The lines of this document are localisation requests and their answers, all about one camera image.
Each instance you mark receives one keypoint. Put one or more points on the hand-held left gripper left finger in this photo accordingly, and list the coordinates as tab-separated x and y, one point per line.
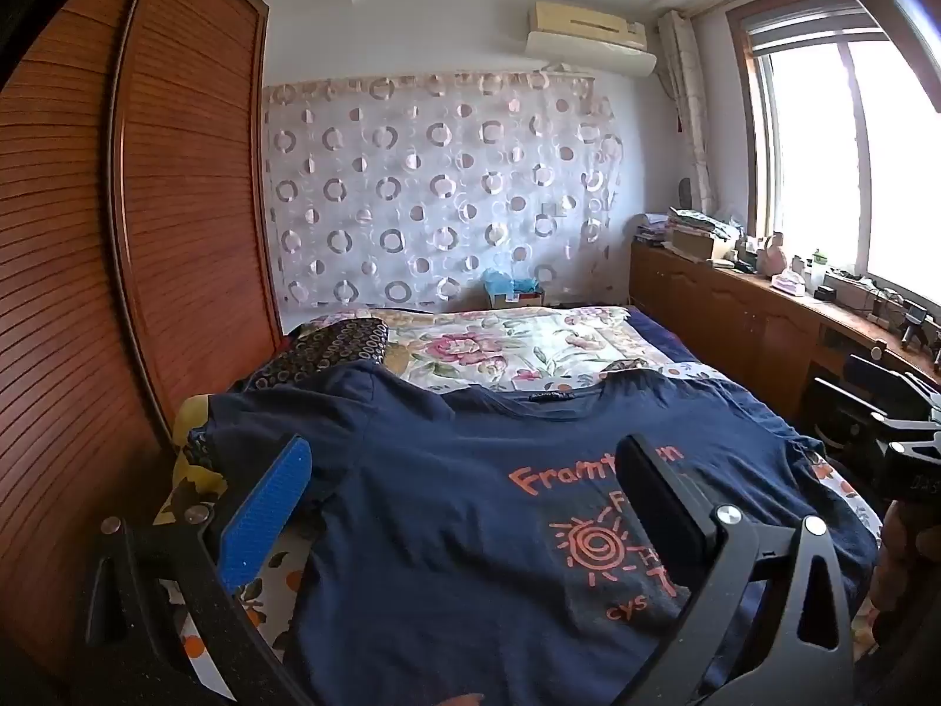
265	515

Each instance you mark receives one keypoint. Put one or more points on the wooden slatted wardrobe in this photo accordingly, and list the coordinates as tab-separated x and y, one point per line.
184	198

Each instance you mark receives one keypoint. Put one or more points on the dark patterned cloth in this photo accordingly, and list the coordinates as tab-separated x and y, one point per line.
331	345

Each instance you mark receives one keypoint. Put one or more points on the window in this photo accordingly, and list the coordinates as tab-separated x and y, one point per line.
816	147

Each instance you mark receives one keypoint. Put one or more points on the small clear bottle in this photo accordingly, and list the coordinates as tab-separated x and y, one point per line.
817	268

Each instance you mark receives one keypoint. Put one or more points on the pink figurine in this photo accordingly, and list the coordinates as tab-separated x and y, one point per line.
772	254

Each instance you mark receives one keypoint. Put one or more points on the person's right hand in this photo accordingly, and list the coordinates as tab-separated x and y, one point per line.
908	559

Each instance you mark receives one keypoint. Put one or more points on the orange-fruit print bed sheet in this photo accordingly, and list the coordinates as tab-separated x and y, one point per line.
287	573

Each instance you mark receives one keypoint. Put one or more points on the box with blue cloth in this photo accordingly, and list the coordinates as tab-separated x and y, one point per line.
500	281

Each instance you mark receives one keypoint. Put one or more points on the floral quilt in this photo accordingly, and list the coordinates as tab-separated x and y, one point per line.
514	345

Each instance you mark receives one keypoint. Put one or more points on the white box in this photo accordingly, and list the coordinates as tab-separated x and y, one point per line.
849	293

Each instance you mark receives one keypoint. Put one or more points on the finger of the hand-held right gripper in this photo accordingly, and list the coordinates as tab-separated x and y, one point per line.
849	396
878	371

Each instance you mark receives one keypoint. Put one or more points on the blue box on bed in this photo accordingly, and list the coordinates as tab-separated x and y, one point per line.
526	299

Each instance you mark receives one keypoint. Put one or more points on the cream window curtain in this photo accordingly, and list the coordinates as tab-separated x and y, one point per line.
687	88

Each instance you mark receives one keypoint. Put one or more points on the wall air conditioner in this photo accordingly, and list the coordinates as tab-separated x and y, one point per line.
588	37

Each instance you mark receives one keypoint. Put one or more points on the navy t-shirt with orange print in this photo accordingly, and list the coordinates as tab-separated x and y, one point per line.
441	529

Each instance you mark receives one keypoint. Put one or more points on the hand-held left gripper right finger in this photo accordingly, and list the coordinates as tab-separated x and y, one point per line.
661	500

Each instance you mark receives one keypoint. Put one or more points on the person's left hand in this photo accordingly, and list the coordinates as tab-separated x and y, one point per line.
459	700

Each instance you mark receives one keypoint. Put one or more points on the sheer circle-patterned curtain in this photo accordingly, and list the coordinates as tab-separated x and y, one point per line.
441	191

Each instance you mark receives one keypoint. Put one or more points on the wooden side cabinet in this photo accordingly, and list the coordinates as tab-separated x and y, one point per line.
735	316

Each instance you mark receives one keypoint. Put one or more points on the stack of papers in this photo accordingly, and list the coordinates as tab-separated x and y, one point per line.
684	232

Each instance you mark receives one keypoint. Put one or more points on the yellow cloth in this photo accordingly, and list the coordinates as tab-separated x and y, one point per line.
192	489

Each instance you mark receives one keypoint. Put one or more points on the navy blanket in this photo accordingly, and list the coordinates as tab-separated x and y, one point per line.
654	331

